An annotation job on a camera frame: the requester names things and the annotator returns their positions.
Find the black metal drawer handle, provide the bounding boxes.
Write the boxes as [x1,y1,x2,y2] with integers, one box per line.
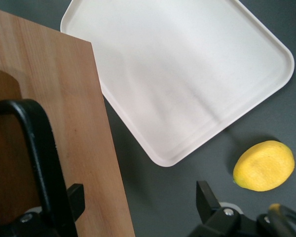
[0,98,72,237]

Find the beige rectangular tray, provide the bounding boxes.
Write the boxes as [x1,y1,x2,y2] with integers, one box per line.
[60,0,295,168]

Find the wooden cutting board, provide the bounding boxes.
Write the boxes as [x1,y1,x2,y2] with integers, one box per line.
[0,6,136,237]

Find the yellow lemon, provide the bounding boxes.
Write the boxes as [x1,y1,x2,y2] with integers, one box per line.
[232,140,296,192]

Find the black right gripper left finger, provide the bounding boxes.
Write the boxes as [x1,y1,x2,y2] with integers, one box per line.
[4,184,86,237]

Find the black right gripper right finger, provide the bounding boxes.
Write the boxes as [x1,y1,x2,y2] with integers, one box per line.
[187,181,256,237]

